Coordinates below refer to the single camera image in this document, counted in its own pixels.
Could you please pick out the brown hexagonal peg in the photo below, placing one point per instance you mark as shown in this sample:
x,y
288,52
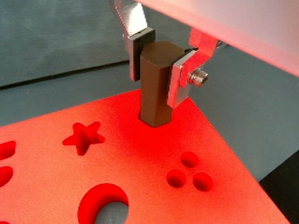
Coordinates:
x,y
156,60

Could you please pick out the black curved holder stand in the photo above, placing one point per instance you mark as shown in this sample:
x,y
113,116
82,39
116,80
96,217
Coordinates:
x,y
280,185

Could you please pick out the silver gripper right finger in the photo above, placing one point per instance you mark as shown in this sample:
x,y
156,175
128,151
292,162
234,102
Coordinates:
x,y
186,72

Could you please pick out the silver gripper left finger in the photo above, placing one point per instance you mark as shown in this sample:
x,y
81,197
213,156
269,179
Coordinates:
x,y
136,32

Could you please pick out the red shape sorter block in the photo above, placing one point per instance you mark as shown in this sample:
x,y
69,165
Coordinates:
x,y
73,160

